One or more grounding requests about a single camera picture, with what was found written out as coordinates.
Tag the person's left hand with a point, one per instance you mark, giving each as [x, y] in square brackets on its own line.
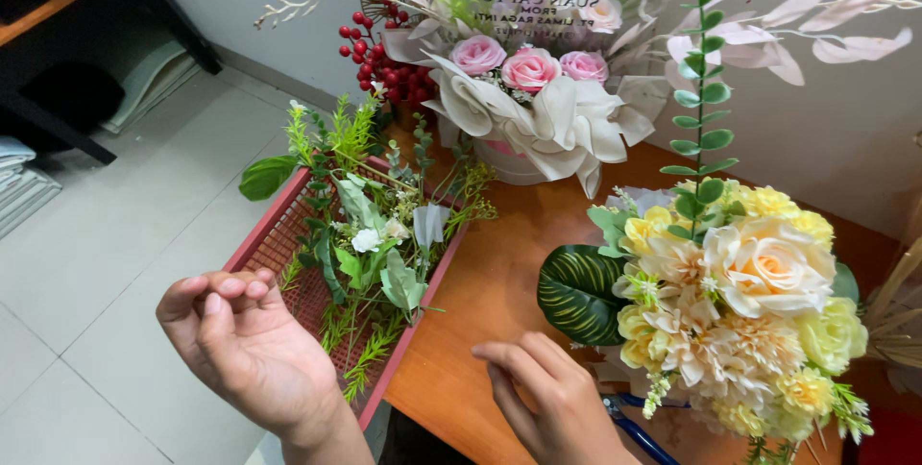
[259, 364]

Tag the person's right hand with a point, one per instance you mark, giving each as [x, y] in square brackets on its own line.
[565, 414]

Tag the striped dark green leaf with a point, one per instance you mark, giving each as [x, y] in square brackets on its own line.
[576, 294]

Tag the red plastic mesh basket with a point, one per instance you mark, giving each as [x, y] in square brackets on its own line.
[270, 241]

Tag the heap of artificial greenery sprigs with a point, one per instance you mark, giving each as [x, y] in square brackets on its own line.
[374, 249]

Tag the small white artificial flower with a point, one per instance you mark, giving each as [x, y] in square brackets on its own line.
[366, 239]

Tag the large plain green leaf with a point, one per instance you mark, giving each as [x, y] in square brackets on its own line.
[265, 177]

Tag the cream yellow flower bouquet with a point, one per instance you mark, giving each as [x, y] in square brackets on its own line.
[749, 321]

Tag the white round flower box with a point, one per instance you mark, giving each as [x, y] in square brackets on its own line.
[504, 162]

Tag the stack of folded cloths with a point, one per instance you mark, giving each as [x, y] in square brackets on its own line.
[21, 184]

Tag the cream fabric bouquet wrap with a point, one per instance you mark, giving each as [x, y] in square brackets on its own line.
[547, 115]

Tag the stack of grey boards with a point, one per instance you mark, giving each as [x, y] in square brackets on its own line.
[155, 83]

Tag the red berry sprig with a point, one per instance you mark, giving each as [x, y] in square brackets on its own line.
[378, 61]

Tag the black bag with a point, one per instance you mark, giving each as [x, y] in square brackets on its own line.
[72, 94]

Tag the pink artificial rose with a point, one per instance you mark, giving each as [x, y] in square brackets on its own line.
[477, 54]
[584, 66]
[530, 69]

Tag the dried golden palm leaves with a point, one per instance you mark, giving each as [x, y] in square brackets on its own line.
[897, 306]

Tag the green eucalyptus stem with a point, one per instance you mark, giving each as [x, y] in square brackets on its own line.
[700, 90]

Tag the pale peach artificial rose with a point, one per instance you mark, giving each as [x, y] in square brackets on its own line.
[600, 13]

